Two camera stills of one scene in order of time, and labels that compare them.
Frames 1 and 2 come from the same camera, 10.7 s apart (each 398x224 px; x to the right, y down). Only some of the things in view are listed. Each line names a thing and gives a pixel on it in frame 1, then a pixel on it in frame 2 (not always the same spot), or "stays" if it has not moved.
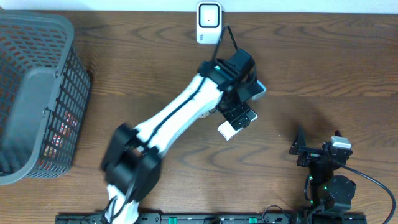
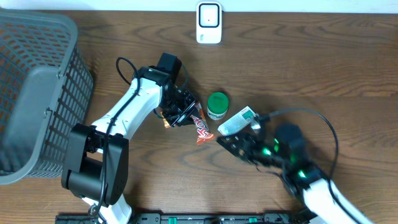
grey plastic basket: x=44 y=92 stays
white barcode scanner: x=209 y=22 stays
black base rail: x=219 y=219 stays
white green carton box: x=227 y=130 stays
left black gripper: x=241 y=115 → x=183 y=116
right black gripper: x=299 y=146 → x=247 y=137
